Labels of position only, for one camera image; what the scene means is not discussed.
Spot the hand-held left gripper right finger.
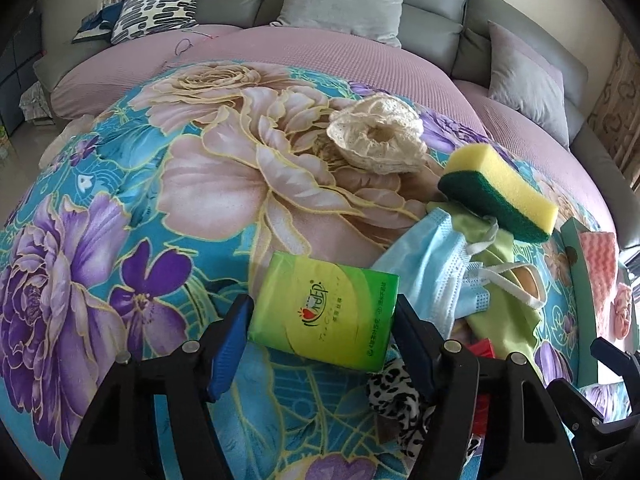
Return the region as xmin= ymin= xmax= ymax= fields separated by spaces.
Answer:
xmin=395 ymin=294 xmax=583 ymax=480

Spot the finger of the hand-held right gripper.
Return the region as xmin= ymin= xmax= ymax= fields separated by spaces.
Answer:
xmin=591 ymin=337 xmax=640 ymax=386
xmin=547 ymin=377 xmax=640 ymax=480

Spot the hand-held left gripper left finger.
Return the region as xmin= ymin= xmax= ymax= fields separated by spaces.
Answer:
xmin=60 ymin=294 xmax=256 ymax=480

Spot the leopard print cloth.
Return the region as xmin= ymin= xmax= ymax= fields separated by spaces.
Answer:
xmin=365 ymin=357 xmax=481 ymax=480

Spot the teal box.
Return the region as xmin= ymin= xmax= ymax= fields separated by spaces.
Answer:
xmin=560 ymin=217 xmax=621 ymax=386

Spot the blue face mask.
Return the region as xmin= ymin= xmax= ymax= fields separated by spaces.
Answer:
xmin=372 ymin=208 xmax=496 ymax=336

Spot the light green cloth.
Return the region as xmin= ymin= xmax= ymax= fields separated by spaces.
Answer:
xmin=425 ymin=200 xmax=546 ymax=361

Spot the green tissue pack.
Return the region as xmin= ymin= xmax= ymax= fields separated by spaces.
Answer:
xmin=247 ymin=251 xmax=401 ymax=373

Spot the yellow and green sponge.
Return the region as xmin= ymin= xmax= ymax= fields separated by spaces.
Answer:
xmin=437 ymin=142 xmax=560 ymax=245

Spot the pink fluffy item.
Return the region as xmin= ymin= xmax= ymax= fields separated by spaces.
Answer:
xmin=611 ymin=282 xmax=635 ymax=338

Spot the red packet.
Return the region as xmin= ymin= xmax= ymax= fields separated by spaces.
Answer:
xmin=470 ymin=337 xmax=496 ymax=436

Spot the pink wavy towel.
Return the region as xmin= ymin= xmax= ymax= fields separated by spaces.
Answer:
xmin=577 ymin=230 xmax=621 ymax=341

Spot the floral blanket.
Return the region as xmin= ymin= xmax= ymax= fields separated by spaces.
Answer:
xmin=0 ymin=60 xmax=631 ymax=480

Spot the cream lace scrunchie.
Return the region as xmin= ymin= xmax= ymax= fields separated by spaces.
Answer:
xmin=327 ymin=94 xmax=430 ymax=176

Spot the patterned curtain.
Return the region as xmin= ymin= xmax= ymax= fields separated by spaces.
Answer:
xmin=587 ymin=35 xmax=640 ymax=186

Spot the grey and pink pillow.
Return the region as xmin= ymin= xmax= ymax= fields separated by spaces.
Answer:
xmin=487 ymin=21 xmax=588 ymax=150

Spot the pink sofa cover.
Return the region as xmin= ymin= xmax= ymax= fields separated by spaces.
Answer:
xmin=50 ymin=22 xmax=618 ymax=251

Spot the patterned cloth bundle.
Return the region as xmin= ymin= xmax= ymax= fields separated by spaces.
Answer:
xmin=20 ymin=82 xmax=53 ymax=126

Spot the grey sofa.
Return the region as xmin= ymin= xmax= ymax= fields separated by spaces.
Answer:
xmin=32 ymin=0 xmax=640 ymax=261

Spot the grey square pillow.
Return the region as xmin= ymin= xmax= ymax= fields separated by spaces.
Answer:
xmin=270 ymin=0 xmax=410 ymax=50

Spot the black and white patterned pillow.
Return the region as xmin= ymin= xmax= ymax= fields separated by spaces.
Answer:
xmin=110 ymin=0 xmax=208 ymax=45

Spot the dark grey cabinet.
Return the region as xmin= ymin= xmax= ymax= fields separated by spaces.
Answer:
xmin=0 ymin=10 xmax=43 ymax=131

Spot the blue pillow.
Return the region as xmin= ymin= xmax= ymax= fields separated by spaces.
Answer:
xmin=71 ymin=2 xmax=126 ymax=45

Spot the thin cable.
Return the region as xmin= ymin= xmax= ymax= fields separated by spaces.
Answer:
xmin=160 ymin=30 xmax=221 ymax=68

